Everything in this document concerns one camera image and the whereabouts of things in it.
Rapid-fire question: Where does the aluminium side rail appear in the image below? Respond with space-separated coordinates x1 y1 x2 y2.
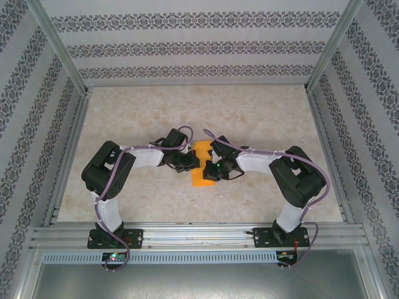
42 88 94 227
305 88 355 225

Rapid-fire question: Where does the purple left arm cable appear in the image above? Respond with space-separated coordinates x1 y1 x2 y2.
95 125 196 273

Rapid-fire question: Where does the orange paper sheet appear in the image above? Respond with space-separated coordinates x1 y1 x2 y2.
190 140 216 189

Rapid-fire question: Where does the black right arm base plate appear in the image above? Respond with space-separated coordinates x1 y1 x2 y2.
254 227 311 249

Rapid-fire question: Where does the controller board with green light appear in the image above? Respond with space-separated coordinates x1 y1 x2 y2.
101 251 128 264
278 250 299 265

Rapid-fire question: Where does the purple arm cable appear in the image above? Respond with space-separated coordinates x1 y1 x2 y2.
95 125 196 273
203 129 331 270

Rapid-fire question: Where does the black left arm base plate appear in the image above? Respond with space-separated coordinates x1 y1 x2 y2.
87 229 145 250

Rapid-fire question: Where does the aluminium frame post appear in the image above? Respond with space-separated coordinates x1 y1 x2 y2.
305 0 365 93
26 0 91 94

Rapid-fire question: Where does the thin aluminium back rail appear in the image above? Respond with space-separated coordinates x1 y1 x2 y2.
85 83 309 90

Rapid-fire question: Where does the slotted grey cable duct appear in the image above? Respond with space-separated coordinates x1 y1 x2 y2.
42 250 278 265

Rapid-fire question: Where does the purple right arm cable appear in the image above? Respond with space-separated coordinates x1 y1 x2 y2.
203 129 331 270

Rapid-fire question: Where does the long aluminium mounting rail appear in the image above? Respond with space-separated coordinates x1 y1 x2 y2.
31 221 365 250

